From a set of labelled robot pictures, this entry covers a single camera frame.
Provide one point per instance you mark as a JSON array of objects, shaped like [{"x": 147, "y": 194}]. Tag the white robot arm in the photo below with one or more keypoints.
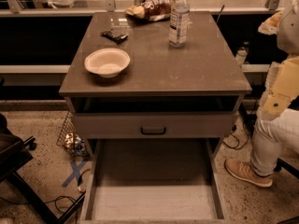
[{"x": 282, "y": 82}]

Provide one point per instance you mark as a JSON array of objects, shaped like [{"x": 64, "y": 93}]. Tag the grey drawer cabinet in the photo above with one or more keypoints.
[{"x": 200, "y": 78}]

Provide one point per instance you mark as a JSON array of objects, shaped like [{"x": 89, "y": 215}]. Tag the white paper bowl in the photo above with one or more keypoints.
[{"x": 107, "y": 62}]

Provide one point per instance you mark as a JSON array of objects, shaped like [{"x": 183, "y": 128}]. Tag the open lower drawer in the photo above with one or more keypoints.
[{"x": 155, "y": 181}]

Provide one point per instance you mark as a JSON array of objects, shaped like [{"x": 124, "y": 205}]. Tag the person in white trousers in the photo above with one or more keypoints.
[{"x": 269, "y": 139}]

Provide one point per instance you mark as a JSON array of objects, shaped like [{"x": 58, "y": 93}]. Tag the wire mesh waste basket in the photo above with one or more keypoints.
[{"x": 70, "y": 141}]

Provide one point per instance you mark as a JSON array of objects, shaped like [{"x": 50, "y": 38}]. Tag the black office chair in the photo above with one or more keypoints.
[{"x": 13, "y": 155}]

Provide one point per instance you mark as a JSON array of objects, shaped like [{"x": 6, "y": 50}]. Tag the closed drawer with handle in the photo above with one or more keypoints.
[{"x": 126, "y": 126}]

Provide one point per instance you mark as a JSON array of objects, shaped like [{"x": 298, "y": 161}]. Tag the small bottle behind cabinet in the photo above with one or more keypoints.
[{"x": 242, "y": 53}]

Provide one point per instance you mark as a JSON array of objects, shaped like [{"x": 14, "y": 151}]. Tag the tan sneaker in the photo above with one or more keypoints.
[{"x": 243, "y": 171}]

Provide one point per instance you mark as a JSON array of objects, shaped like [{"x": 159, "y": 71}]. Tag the brown chip bag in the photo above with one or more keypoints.
[{"x": 152, "y": 10}]

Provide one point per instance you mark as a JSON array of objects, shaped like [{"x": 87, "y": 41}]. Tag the clear plastic water bottle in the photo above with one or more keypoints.
[{"x": 178, "y": 26}]

